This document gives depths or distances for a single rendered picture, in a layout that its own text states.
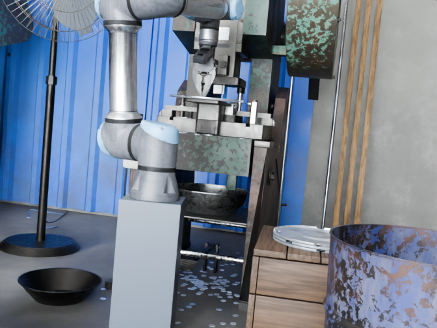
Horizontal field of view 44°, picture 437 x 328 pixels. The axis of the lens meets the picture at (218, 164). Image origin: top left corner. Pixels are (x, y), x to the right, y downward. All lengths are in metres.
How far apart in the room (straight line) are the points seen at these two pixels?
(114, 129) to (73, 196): 2.21
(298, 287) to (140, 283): 0.46
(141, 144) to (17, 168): 2.50
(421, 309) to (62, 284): 1.51
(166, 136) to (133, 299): 0.48
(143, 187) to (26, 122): 2.48
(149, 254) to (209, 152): 0.65
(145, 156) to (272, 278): 0.51
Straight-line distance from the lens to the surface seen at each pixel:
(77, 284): 2.22
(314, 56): 2.12
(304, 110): 3.43
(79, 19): 2.76
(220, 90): 2.33
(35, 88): 3.98
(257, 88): 2.50
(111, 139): 1.69
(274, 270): 1.56
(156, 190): 1.59
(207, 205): 2.23
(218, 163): 2.11
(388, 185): 3.48
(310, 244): 1.60
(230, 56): 2.28
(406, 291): 1.06
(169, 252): 1.59
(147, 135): 1.60
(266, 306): 1.59
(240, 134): 2.18
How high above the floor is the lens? 0.69
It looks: 4 degrees down
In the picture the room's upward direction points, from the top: 5 degrees clockwise
